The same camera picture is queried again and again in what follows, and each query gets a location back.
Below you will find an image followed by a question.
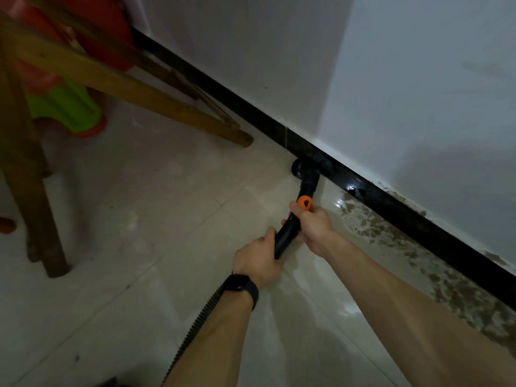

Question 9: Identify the wooden folding table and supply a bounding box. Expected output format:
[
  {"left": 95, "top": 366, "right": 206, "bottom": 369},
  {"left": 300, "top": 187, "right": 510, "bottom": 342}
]
[{"left": 0, "top": 0, "right": 255, "bottom": 279}]

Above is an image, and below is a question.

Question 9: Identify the person's left forearm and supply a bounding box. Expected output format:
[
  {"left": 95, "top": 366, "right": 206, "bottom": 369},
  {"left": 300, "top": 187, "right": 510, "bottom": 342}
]
[{"left": 163, "top": 288, "right": 260, "bottom": 387}]

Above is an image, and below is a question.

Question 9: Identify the person's right hand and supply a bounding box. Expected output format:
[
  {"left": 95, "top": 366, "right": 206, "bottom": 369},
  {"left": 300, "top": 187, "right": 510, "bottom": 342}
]
[{"left": 281, "top": 201, "right": 336, "bottom": 259}]

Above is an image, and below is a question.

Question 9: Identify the black vacuum hose with nozzle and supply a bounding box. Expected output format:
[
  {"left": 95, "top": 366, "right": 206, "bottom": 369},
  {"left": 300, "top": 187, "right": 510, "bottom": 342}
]
[{"left": 159, "top": 152, "right": 324, "bottom": 387}]

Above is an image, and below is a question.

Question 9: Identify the person's right forearm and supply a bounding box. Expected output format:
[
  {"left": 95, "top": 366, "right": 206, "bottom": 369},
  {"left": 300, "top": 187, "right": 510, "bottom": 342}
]
[{"left": 322, "top": 233, "right": 516, "bottom": 387}]

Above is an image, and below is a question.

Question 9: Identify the pink plastic stool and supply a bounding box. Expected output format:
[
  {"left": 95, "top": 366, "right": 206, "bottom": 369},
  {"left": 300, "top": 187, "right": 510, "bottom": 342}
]
[{"left": 8, "top": 0, "right": 66, "bottom": 96}]

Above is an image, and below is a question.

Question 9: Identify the person's left hand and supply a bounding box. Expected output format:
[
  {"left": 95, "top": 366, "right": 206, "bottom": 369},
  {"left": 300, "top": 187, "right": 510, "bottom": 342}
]
[{"left": 232, "top": 226, "right": 283, "bottom": 289}]

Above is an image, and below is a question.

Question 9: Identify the green plastic stool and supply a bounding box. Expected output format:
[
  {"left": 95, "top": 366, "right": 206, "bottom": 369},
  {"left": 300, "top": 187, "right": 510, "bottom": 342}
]
[{"left": 26, "top": 78, "right": 108, "bottom": 140}]

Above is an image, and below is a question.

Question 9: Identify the black baseboard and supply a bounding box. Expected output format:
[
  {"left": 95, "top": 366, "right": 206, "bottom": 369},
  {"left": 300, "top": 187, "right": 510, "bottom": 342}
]
[{"left": 131, "top": 27, "right": 516, "bottom": 313}]

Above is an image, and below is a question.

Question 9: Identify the black smartwatch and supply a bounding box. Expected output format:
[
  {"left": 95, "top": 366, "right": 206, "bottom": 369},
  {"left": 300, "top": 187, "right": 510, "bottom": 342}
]
[{"left": 219, "top": 271, "right": 260, "bottom": 311}]

